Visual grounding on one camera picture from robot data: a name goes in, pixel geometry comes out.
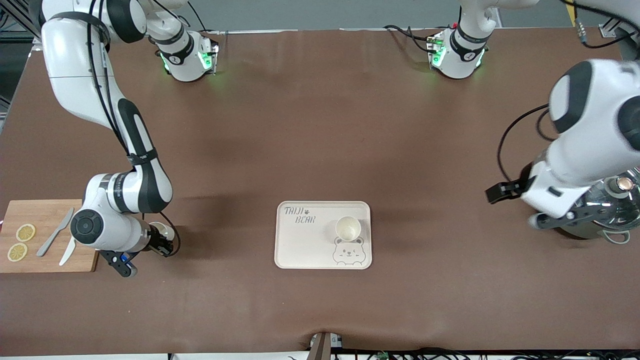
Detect white plastic cup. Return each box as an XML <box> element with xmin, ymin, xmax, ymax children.
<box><xmin>334</xmin><ymin>215</ymin><xmax>362</xmax><ymax>242</ymax></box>
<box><xmin>148</xmin><ymin>221</ymin><xmax>176</xmax><ymax>242</ymax></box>

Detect beige bear print tray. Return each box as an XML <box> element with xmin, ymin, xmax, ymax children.
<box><xmin>273</xmin><ymin>200</ymin><xmax>373</xmax><ymax>271</ymax></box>

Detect grey-green electric cooking pot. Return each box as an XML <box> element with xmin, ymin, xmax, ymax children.
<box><xmin>559</xmin><ymin>167</ymin><xmax>640</xmax><ymax>245</ymax></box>

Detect white plastic knife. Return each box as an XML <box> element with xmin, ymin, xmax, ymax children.
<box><xmin>58</xmin><ymin>235</ymin><xmax>79</xmax><ymax>267</ymax></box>

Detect glass pot lid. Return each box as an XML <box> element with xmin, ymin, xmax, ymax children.
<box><xmin>575</xmin><ymin>167</ymin><xmax>640</xmax><ymax>232</ymax></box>

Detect grey plastic knife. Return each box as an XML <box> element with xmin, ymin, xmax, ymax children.
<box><xmin>36</xmin><ymin>207</ymin><xmax>76</xmax><ymax>258</ymax></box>

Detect bamboo cutting board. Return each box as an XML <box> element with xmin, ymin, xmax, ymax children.
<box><xmin>0</xmin><ymin>198</ymin><xmax>101</xmax><ymax>274</ymax></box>

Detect brown table cover mat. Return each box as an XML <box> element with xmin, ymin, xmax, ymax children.
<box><xmin>0</xmin><ymin>27</ymin><xmax>640</xmax><ymax>357</ymax></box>

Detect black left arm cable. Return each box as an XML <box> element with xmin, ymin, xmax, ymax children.
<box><xmin>496</xmin><ymin>0</ymin><xmax>640</xmax><ymax>185</ymax></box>

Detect black left arm base cables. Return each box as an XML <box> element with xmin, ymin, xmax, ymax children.
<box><xmin>383</xmin><ymin>23</ymin><xmax>439</xmax><ymax>55</ymax></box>

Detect camera stand post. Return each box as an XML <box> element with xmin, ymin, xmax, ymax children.
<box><xmin>308</xmin><ymin>331</ymin><xmax>345</xmax><ymax>360</ymax></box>

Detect aluminium frame profile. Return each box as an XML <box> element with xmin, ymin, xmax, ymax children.
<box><xmin>599</xmin><ymin>15</ymin><xmax>640</xmax><ymax>41</ymax></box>
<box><xmin>0</xmin><ymin>0</ymin><xmax>48</xmax><ymax>46</ymax></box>

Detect black right arm base cable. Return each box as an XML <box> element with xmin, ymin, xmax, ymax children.
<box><xmin>187</xmin><ymin>0</ymin><xmax>210</xmax><ymax>34</ymax></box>

